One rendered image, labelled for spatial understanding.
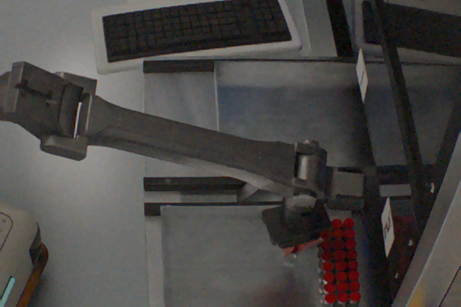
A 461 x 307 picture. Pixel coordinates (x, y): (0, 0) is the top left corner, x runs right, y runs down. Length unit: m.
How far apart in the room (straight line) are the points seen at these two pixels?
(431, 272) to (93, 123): 0.53
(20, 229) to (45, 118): 1.23
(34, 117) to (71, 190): 1.63
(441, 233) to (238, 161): 0.32
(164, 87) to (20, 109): 0.74
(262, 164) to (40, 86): 0.34
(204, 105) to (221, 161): 0.56
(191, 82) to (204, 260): 0.41
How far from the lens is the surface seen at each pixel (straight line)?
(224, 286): 1.71
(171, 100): 1.96
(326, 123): 1.94
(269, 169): 1.42
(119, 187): 2.92
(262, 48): 2.17
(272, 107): 1.95
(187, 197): 1.81
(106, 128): 1.34
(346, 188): 1.51
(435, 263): 1.40
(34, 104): 1.30
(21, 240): 2.51
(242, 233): 1.77
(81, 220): 2.85
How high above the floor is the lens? 2.36
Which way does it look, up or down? 51 degrees down
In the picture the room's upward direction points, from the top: 5 degrees clockwise
